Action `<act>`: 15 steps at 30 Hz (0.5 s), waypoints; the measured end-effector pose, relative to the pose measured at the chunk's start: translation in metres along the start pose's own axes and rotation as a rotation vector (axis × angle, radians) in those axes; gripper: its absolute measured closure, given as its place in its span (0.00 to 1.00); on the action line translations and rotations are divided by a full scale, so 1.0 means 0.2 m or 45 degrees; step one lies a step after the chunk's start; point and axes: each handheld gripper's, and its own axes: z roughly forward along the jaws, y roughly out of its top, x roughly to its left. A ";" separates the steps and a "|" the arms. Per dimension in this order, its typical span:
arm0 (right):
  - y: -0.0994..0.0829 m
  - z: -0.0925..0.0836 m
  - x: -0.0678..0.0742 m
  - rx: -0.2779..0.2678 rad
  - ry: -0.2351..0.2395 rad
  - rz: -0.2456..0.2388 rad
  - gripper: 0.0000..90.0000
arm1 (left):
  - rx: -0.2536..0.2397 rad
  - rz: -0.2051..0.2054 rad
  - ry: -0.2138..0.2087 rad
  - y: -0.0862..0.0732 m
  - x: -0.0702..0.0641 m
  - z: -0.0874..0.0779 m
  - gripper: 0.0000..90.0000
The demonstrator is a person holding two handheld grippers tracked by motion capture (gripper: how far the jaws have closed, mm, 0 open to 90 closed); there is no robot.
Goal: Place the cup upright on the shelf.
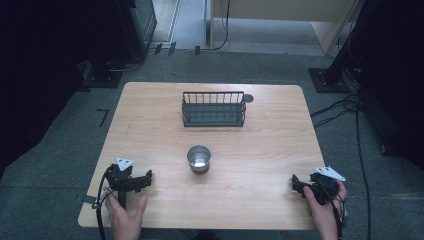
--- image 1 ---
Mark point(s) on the dark equipment cabinet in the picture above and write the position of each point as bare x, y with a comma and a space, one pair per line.
140, 26

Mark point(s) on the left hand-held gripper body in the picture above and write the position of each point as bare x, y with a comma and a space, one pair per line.
121, 180

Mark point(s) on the shiny metal cup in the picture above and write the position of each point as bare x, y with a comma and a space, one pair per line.
199, 160

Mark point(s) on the person's right hand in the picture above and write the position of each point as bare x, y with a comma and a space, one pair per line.
325, 218

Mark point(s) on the grey tape strip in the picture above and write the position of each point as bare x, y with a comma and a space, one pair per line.
88, 199

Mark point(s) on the black stand with base plate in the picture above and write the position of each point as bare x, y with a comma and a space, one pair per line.
333, 78

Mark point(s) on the light wooden board furniture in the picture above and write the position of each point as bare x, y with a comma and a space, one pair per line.
283, 10

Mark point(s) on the person's left hand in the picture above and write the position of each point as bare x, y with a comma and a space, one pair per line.
125, 220

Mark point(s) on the black stand with square base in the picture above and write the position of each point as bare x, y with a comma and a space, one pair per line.
101, 76

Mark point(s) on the dark round disc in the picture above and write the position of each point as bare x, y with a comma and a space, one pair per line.
248, 98

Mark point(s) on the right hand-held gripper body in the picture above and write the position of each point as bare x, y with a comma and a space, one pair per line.
323, 190

